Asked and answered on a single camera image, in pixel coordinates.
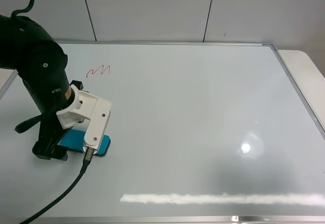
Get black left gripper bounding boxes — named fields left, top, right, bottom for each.
left=31, top=80, right=84, bottom=162

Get red marker scribble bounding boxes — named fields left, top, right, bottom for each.
left=86, top=65, right=111, bottom=78

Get white aluminium-framed whiteboard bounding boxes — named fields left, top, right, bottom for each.
left=0, top=40, right=325, bottom=224

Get black braided camera cable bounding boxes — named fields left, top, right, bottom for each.
left=15, top=146, right=95, bottom=224

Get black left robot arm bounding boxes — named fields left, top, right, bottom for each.
left=1, top=16, right=75, bottom=161

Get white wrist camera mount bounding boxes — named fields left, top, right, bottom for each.
left=56, top=85, right=112, bottom=153

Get teal whiteboard eraser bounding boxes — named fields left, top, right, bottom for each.
left=59, top=129, right=111, bottom=157

